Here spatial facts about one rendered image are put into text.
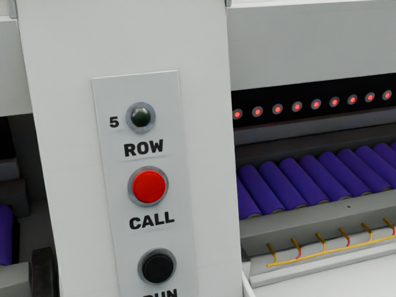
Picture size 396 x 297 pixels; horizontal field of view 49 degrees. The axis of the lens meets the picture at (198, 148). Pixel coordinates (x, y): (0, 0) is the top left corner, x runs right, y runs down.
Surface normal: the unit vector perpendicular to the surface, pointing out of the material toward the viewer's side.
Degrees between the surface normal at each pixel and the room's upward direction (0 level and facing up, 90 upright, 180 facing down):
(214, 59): 90
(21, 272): 20
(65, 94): 90
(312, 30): 110
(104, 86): 90
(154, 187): 90
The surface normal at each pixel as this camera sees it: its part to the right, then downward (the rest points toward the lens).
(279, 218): 0.03, -0.84
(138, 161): 0.29, 0.19
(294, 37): 0.30, 0.51
